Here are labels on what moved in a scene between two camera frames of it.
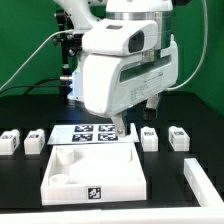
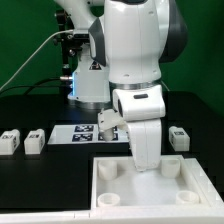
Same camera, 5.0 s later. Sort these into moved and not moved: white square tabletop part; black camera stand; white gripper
Moved: white square tabletop part; white gripper
Not moved: black camera stand
